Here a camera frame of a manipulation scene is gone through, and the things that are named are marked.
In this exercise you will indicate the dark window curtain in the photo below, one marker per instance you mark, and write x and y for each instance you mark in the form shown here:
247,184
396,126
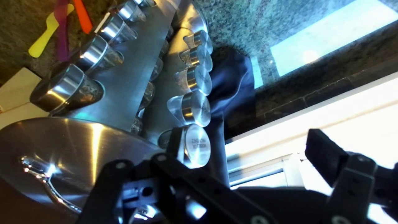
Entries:
232,82

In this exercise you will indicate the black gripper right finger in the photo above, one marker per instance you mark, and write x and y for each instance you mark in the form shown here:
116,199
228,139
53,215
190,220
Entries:
328,157

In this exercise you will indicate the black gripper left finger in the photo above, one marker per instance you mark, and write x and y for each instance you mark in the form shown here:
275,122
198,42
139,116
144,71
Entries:
166,174

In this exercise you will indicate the white framed window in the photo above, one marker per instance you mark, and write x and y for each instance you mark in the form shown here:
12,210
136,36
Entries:
331,116

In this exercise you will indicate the steel revolving spice rack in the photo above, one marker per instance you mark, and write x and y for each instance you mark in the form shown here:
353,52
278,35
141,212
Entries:
125,82

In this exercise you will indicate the orange plastic spatula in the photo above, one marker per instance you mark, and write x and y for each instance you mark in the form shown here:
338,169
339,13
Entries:
83,16

